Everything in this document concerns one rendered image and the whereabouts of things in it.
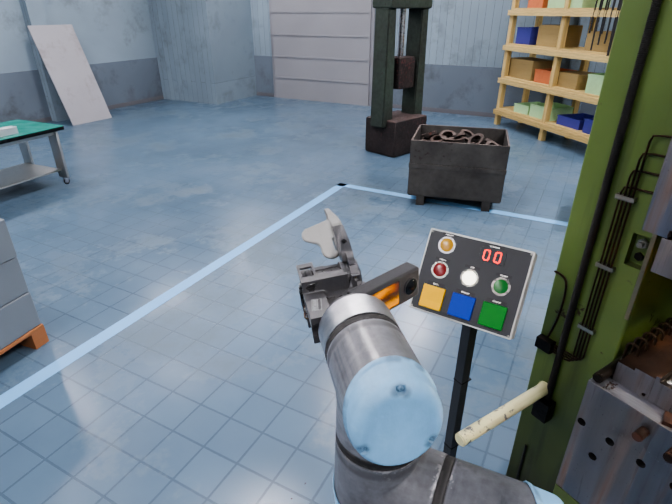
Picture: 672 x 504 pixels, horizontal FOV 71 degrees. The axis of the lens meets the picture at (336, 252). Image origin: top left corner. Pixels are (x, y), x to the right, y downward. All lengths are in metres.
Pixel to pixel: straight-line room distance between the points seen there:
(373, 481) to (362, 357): 0.12
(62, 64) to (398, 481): 9.98
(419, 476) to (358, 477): 0.06
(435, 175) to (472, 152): 0.43
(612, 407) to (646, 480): 0.20
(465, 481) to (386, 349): 0.15
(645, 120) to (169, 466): 2.25
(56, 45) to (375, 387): 10.07
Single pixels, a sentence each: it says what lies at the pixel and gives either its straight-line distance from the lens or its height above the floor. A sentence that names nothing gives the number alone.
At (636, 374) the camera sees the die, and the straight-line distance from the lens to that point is 1.56.
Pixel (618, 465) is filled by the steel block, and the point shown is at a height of 0.71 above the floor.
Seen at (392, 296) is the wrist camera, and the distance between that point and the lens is 0.62.
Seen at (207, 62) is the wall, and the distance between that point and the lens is 11.10.
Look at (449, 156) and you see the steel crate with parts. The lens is 4.93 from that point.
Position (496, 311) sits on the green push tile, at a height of 1.03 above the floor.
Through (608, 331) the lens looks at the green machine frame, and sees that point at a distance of 1.72.
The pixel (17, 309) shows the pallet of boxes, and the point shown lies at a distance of 3.32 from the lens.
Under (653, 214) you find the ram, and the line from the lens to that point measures 1.38.
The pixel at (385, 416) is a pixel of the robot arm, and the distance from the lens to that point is 0.44.
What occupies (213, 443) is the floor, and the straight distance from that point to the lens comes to 2.51.
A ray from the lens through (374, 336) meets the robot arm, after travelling 0.48.
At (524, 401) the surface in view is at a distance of 1.85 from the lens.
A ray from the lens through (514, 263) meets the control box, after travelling 1.56.
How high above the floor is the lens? 1.86
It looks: 27 degrees down
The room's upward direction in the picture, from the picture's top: straight up
